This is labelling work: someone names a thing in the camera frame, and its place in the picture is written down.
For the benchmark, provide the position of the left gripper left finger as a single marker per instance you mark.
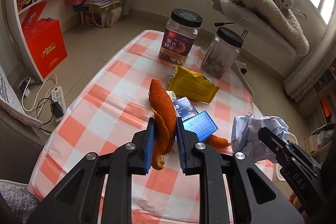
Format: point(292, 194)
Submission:
point(98, 188)

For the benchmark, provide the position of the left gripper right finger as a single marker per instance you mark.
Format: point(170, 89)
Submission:
point(232, 188)

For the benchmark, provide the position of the white paper ball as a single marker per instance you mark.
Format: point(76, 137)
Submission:
point(244, 137)

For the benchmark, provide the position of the blue cardboard box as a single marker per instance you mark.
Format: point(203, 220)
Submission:
point(198, 122)

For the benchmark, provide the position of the orange peel strip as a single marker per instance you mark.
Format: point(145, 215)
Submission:
point(165, 123)

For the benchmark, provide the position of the white tissue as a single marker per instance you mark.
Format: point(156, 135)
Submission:
point(172, 95)

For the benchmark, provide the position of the yellow snack packet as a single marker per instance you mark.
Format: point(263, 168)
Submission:
point(193, 85)

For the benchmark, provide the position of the small orange peel piece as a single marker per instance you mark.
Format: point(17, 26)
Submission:
point(217, 142)

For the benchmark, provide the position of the wooden desk shelf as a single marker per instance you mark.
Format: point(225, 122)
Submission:
point(318, 107)

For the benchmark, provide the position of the black power adapter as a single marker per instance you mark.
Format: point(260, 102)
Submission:
point(56, 110)

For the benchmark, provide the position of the white power strip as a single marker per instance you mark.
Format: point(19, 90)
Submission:
point(58, 96)

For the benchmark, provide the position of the grey sofa cushion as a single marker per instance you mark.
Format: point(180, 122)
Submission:
point(10, 103)

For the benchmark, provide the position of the pink checkered tablecloth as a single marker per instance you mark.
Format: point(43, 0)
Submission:
point(106, 114)

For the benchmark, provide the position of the clear jar with chestnuts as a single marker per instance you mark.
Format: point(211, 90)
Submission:
point(223, 51)

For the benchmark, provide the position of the red gift box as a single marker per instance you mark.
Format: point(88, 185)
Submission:
point(44, 40)

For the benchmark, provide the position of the purple label nut jar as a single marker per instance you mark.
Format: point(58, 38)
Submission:
point(181, 30)

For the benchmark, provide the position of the beige fleece blanket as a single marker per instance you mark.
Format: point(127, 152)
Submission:
point(283, 21)

